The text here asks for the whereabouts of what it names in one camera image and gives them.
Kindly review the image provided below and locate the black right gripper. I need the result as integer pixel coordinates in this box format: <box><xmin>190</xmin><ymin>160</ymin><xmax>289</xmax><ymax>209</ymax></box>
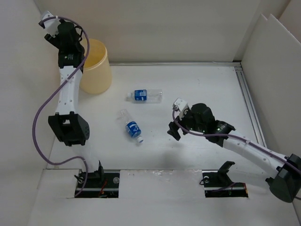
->
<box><xmin>167</xmin><ymin>108</ymin><xmax>206</xmax><ymax>140</ymax></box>

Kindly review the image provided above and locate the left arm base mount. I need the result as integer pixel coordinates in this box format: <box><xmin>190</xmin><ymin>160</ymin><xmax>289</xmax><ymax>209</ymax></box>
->
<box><xmin>74</xmin><ymin>161</ymin><xmax>120</xmax><ymax>198</ymax></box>

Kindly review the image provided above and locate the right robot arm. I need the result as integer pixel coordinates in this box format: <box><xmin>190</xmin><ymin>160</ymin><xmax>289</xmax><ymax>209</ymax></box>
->
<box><xmin>168</xmin><ymin>98</ymin><xmax>301</xmax><ymax>203</ymax></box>

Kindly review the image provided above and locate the horizontal blue label bottle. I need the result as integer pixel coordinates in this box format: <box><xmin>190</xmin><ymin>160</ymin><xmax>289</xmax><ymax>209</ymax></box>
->
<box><xmin>125</xmin><ymin>89</ymin><xmax>163</xmax><ymax>104</ymax></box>

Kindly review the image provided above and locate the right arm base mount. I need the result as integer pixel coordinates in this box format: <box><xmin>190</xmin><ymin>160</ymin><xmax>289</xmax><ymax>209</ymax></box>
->
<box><xmin>199</xmin><ymin>161</ymin><xmax>248</xmax><ymax>198</ymax></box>

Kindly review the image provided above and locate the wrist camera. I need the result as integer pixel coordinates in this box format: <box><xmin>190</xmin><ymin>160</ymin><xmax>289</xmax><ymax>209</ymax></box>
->
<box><xmin>39</xmin><ymin>11</ymin><xmax>61</xmax><ymax>37</ymax></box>
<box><xmin>173</xmin><ymin>98</ymin><xmax>189</xmax><ymax>120</ymax></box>

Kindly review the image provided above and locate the yellow plastic bin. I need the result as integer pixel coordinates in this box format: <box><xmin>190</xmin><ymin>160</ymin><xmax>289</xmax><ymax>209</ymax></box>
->
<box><xmin>79</xmin><ymin>39</ymin><xmax>112</xmax><ymax>94</ymax></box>

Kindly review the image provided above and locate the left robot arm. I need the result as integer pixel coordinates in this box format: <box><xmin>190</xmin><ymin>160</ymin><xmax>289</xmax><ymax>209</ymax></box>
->
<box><xmin>44</xmin><ymin>18</ymin><xmax>90</xmax><ymax>147</ymax></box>

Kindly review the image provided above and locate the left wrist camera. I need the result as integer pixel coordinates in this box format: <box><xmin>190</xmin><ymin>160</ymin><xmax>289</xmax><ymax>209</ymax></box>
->
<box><xmin>39</xmin><ymin>11</ymin><xmax>61</xmax><ymax>37</ymax></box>

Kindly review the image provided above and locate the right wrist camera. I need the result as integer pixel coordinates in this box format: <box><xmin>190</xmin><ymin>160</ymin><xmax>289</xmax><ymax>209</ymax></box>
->
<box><xmin>173</xmin><ymin>98</ymin><xmax>189</xmax><ymax>120</ymax></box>

